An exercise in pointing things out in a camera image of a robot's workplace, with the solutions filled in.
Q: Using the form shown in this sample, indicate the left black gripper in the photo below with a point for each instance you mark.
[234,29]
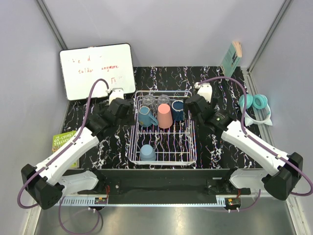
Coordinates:
[129,117]

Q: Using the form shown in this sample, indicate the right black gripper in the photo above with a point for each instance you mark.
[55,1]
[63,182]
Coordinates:
[212,106]

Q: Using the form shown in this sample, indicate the blue mug with handle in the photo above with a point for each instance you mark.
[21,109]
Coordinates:
[146,118]

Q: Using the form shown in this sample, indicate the clear glass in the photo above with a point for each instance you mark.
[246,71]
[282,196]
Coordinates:
[150,101]
[163,99]

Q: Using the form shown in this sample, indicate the pink plastic cup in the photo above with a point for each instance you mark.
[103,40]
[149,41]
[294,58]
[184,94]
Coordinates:
[164,116]

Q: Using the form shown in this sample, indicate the light blue plastic cup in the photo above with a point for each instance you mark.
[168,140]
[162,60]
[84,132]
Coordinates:
[147,153]

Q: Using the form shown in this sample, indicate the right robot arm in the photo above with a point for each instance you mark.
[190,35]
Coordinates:
[280,170]

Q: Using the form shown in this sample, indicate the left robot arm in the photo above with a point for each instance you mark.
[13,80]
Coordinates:
[46,182]

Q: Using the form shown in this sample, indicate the dark blue ribbed mug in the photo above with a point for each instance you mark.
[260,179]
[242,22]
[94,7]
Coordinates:
[177,108]

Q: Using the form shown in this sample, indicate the black marbled table mat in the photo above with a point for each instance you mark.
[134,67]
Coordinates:
[212,153]

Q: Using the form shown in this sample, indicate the white whiteboard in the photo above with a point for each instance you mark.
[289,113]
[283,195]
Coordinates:
[81,67]

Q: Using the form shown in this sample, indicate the teal cat-ear headphones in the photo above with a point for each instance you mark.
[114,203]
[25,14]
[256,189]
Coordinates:
[259,102]

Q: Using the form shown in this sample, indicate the teal paperback book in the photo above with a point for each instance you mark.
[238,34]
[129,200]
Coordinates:
[231,58]

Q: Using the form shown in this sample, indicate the green Treehouse book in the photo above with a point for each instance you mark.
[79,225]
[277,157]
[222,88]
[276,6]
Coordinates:
[59,140]

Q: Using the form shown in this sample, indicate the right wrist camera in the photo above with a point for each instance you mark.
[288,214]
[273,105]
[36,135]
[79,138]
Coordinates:
[205,90]

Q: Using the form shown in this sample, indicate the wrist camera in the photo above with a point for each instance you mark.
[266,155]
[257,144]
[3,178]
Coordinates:
[116,93]
[205,90]

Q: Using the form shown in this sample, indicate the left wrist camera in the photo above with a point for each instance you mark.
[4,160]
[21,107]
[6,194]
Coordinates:
[116,93]

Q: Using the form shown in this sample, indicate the white wire dish rack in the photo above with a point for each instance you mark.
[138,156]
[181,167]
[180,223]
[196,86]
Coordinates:
[175,145]

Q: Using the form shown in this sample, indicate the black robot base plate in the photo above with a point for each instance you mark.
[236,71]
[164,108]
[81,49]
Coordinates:
[169,186]

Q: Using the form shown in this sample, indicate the white cable duct strip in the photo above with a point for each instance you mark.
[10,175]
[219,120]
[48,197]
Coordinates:
[84,201]

